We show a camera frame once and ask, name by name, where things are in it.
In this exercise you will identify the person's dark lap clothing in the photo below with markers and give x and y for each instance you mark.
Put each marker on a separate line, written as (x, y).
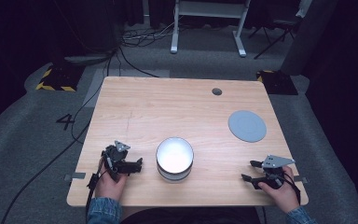
(192, 216)

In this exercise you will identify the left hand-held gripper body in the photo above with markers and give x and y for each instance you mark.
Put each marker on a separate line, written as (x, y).
(115, 155)

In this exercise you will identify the white round bowl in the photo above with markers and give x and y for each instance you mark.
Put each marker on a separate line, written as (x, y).
(174, 158)

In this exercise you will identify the person's right hand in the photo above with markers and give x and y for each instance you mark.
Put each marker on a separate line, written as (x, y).
(284, 194)

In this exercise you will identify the person's left hand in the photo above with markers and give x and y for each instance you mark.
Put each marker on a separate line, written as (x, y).
(108, 186)

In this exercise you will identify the white metal desk frame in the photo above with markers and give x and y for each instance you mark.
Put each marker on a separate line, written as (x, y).
(209, 9)

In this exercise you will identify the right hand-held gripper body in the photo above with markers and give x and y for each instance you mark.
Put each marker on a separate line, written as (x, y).
(275, 161)

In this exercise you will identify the grey upright column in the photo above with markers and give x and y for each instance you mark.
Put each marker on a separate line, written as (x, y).
(310, 34)

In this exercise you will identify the black yellow striped base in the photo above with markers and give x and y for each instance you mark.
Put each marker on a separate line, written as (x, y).
(60, 79)
(278, 82)

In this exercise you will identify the black folding chair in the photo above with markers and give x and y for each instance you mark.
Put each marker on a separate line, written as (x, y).
(276, 29)

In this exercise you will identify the grey metal table bracket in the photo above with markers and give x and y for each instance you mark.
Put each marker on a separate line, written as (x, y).
(74, 176)
(301, 179)

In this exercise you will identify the grey round disc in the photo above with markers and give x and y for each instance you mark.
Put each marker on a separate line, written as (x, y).
(247, 126)

